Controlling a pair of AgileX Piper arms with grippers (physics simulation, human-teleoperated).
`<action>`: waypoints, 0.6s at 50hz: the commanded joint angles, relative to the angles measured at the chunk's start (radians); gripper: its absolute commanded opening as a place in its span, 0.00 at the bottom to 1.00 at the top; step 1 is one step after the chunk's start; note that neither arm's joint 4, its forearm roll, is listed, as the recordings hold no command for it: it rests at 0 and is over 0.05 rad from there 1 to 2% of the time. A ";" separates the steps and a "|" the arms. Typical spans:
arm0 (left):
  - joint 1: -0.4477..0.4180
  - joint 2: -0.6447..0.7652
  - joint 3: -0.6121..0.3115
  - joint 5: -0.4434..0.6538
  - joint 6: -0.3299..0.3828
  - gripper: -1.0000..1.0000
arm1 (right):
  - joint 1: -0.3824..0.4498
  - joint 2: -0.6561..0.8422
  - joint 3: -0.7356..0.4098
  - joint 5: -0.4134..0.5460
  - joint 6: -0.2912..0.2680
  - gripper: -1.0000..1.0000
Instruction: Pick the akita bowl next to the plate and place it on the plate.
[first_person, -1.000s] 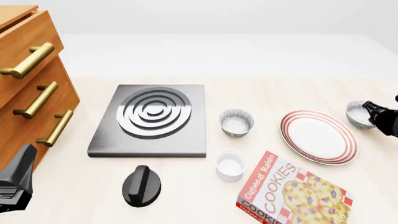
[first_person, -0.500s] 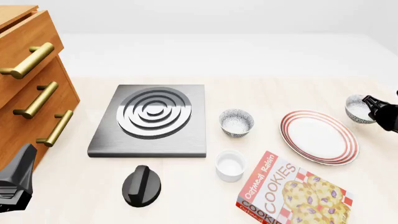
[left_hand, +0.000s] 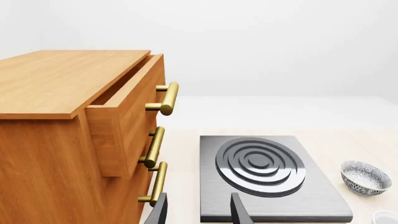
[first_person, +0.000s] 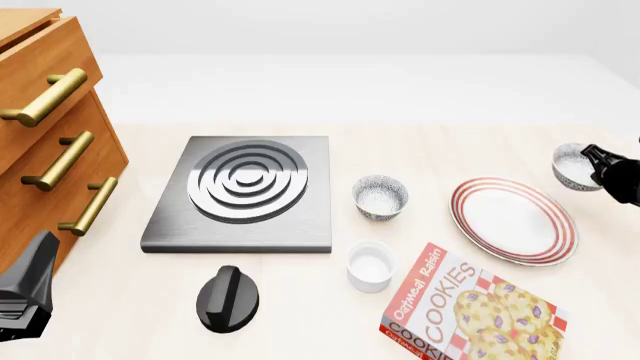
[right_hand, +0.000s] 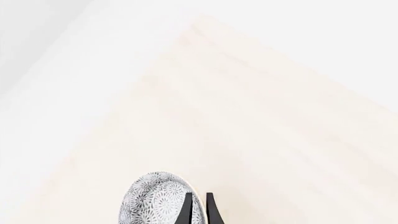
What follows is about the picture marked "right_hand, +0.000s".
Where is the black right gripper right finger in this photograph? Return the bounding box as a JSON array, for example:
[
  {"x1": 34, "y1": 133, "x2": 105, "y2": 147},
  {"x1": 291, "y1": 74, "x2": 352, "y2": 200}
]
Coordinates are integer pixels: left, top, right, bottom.
[{"x1": 206, "y1": 192, "x2": 225, "y2": 224}]

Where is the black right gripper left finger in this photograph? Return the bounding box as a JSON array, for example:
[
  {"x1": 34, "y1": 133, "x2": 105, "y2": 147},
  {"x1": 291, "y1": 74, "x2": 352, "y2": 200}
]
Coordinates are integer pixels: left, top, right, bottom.
[{"x1": 175, "y1": 192, "x2": 193, "y2": 224}]

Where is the grey floral patterned bowl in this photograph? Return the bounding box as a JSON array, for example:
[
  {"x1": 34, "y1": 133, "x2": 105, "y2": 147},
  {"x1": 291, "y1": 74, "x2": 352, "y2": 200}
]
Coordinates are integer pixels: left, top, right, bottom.
[{"x1": 118, "y1": 172, "x2": 206, "y2": 224}]

